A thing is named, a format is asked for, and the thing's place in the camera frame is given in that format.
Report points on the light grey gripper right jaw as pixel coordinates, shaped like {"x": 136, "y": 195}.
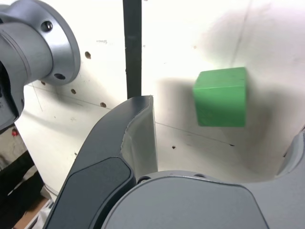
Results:
{"x": 190, "y": 205}

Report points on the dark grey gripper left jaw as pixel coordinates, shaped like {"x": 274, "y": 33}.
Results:
{"x": 102, "y": 162}

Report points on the green cube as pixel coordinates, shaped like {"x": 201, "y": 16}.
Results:
{"x": 220, "y": 105}

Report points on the black tape strip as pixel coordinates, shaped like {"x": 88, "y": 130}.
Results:
{"x": 132, "y": 47}

